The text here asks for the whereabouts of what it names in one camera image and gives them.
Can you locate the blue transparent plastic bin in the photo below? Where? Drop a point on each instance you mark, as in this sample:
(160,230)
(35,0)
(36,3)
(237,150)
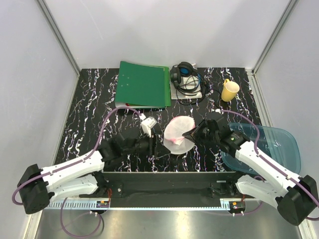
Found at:
(277,143)

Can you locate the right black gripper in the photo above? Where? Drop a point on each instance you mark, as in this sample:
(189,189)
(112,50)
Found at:
(189,135)

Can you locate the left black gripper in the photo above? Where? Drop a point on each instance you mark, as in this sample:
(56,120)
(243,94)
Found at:
(159,151)

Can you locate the yellow mug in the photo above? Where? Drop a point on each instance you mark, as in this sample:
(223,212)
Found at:
(229,91)

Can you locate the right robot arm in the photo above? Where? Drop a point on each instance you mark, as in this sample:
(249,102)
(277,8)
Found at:
(295,197)

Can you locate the white pink mesh laundry bag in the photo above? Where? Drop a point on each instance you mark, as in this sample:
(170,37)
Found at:
(173,138)

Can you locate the black blue headphones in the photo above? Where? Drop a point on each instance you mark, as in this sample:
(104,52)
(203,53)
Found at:
(204,87)

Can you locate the green folder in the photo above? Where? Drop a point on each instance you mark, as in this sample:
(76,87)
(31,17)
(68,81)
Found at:
(143,86)

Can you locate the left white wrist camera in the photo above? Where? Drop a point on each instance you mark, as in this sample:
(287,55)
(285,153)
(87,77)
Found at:
(147,123)

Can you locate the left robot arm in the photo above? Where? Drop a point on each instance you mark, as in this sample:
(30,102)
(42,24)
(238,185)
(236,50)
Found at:
(38,187)

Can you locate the white slotted cable duct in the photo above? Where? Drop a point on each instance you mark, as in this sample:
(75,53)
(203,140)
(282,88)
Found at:
(73,205)

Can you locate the grey book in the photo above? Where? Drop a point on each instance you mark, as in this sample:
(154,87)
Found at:
(184,83)

